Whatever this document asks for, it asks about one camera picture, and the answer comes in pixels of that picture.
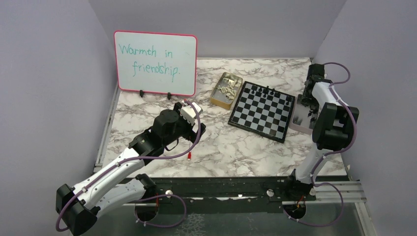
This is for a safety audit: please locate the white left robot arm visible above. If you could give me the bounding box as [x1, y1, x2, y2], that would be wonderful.
[55, 103, 206, 236]

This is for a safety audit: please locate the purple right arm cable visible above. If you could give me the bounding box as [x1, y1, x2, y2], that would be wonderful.
[283, 62, 358, 228]

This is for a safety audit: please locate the black and silver chessboard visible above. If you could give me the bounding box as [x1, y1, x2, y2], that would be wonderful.
[228, 81, 296, 143]

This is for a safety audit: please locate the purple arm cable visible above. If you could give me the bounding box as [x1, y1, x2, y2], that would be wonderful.
[283, 62, 358, 228]
[55, 100, 202, 233]

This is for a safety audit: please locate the pile of white chess pieces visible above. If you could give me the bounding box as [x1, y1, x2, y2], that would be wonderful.
[218, 74, 238, 100]

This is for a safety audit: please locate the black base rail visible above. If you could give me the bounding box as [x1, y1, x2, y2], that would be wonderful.
[131, 177, 316, 216]

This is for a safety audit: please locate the pink tin tray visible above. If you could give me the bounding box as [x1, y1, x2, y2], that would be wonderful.
[289, 94, 318, 135]

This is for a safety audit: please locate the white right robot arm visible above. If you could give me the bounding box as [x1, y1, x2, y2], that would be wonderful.
[284, 63, 359, 200]

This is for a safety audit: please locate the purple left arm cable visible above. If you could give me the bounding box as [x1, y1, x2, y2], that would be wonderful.
[55, 100, 202, 233]

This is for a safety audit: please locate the gold tin tray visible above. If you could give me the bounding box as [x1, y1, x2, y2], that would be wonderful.
[209, 72, 243, 110]

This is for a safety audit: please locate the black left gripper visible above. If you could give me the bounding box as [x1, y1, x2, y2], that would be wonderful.
[163, 103, 206, 147]

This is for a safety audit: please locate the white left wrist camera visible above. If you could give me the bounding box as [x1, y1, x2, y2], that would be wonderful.
[180, 102, 203, 126]

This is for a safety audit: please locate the pink framed whiteboard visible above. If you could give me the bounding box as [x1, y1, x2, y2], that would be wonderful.
[113, 30, 198, 96]

